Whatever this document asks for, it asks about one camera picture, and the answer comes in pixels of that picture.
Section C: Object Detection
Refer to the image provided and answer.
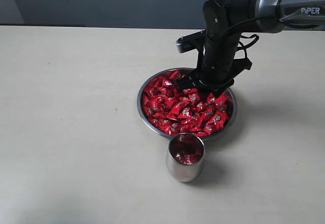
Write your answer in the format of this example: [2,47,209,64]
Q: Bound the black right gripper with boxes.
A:
[175,58,252,104]

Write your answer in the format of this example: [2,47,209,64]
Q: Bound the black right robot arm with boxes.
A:
[176,0,324,97]

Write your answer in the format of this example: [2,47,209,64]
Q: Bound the red wrapped candies pile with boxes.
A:
[141,69,228,137]

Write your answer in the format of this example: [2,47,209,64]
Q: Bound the round steel bowl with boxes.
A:
[137,68,238,142]

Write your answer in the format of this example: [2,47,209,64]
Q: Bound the red candies in cup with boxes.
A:
[170,134,204,165]

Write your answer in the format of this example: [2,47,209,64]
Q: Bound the shiny steel cup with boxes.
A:
[166,133,205,182]

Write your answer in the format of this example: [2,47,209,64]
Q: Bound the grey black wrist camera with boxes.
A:
[176,30,206,53]

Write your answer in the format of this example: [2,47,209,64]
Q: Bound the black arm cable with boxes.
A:
[198,15,280,65]

